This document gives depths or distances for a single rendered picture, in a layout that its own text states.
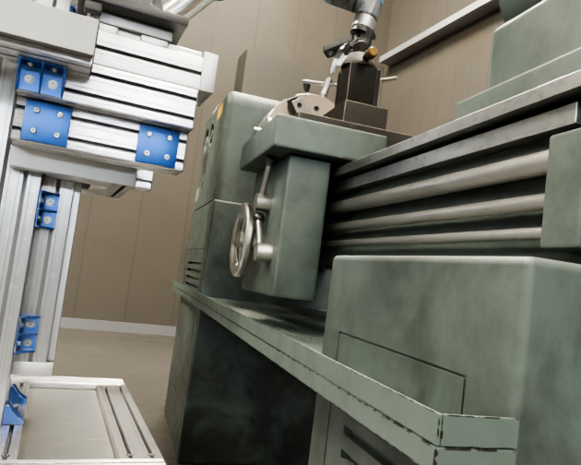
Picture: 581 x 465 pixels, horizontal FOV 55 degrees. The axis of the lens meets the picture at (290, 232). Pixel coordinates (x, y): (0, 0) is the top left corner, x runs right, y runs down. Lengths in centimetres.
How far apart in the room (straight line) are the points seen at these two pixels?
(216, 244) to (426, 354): 138
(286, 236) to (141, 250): 394
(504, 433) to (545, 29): 50
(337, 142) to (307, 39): 471
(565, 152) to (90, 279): 452
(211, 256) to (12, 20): 100
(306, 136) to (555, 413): 68
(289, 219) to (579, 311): 64
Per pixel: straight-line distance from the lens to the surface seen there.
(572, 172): 53
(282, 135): 99
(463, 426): 43
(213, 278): 186
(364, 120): 120
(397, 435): 47
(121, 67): 128
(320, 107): 186
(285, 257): 101
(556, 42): 76
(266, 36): 555
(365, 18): 198
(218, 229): 187
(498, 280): 47
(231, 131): 192
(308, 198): 102
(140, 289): 492
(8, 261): 141
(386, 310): 62
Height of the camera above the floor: 64
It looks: 4 degrees up
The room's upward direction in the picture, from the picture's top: 7 degrees clockwise
